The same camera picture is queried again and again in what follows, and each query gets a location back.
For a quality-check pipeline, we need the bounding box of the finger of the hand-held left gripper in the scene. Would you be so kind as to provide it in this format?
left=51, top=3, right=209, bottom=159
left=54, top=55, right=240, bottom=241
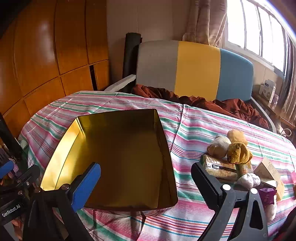
left=0, top=112, right=22, bottom=160
left=0, top=160, right=41, bottom=197

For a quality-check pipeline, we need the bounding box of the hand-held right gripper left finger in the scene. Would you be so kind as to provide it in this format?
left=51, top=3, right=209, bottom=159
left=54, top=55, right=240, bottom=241
left=22, top=162, right=101, bottom=241

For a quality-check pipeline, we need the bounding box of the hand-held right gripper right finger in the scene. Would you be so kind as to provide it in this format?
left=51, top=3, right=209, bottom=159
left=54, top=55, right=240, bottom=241
left=191, top=162, right=269, bottom=241

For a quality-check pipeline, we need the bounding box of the gold metal tin box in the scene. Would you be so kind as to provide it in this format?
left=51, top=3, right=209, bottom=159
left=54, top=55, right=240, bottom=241
left=40, top=109, right=178, bottom=217

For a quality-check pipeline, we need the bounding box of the white foam ball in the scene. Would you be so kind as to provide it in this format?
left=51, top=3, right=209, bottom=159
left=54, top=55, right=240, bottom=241
left=237, top=173, right=261, bottom=189

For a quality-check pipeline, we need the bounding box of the yellow bun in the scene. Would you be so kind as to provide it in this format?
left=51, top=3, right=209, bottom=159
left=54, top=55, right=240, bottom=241
left=227, top=142, right=253, bottom=164

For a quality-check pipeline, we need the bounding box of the tan round bun snack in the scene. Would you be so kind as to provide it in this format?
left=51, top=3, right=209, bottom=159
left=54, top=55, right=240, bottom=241
left=227, top=129, right=248, bottom=146

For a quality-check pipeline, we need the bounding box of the white wrapped bun snack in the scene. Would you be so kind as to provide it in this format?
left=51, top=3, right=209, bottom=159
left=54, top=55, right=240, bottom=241
left=206, top=135, right=232, bottom=159

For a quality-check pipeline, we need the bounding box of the green white snack bar packet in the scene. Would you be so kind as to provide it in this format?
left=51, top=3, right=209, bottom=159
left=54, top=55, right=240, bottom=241
left=236, top=162, right=253, bottom=179

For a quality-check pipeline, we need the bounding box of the striped pink green blanket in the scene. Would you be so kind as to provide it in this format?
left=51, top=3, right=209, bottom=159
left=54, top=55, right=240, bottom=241
left=18, top=91, right=296, bottom=241

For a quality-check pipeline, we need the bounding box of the kraft cardboard box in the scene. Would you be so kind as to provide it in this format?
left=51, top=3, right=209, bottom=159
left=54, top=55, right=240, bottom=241
left=254, top=157, right=281, bottom=183

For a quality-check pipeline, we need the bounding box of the white foam wrap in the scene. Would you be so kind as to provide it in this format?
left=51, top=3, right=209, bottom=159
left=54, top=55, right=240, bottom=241
left=264, top=199, right=277, bottom=220

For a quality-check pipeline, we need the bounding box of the yellow wrapped snack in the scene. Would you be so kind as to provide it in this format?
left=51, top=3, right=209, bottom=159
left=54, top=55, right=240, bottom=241
left=275, top=179, right=285, bottom=202

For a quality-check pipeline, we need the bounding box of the reddish brown quilt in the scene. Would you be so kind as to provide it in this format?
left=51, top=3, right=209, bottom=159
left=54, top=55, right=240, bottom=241
left=132, top=84, right=270, bottom=130

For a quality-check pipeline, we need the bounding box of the wooden wardrobe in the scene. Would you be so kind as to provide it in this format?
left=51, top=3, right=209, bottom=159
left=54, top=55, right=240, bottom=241
left=0, top=0, right=110, bottom=139

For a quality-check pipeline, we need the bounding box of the wooden shelf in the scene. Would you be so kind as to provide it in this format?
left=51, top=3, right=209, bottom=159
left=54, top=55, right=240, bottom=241
left=252, top=90, right=296, bottom=129

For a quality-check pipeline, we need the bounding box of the pink cup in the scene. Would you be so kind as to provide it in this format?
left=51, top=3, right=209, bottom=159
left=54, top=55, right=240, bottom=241
left=269, top=94, right=280, bottom=109

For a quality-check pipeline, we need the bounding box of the white printed carton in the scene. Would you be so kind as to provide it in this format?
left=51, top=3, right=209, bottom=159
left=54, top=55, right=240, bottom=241
left=259, top=79, right=277, bottom=103

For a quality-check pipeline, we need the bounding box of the pale pink curtain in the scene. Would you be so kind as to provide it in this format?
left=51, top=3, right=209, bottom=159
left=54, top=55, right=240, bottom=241
left=275, top=30, right=296, bottom=121

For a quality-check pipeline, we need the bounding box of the window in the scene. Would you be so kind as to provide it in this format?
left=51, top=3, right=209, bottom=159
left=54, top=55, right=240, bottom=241
left=225, top=0, right=289, bottom=77

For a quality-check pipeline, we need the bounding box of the beige patterned curtain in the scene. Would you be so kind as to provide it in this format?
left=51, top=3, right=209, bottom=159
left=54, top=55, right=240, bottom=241
left=183, top=0, right=228, bottom=47

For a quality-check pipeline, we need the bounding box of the grey bed frame rail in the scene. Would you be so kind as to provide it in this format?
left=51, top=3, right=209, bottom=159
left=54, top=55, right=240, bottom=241
left=251, top=96, right=277, bottom=133

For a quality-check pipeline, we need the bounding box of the white cable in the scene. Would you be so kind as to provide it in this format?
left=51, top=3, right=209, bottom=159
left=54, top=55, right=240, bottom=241
left=277, top=127, right=292, bottom=138

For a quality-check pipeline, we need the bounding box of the white bed rail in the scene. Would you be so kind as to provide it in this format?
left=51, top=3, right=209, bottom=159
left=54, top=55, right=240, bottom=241
left=103, top=74, right=136, bottom=92

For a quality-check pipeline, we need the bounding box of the black post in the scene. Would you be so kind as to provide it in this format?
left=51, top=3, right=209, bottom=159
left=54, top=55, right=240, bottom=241
left=122, top=32, right=141, bottom=93

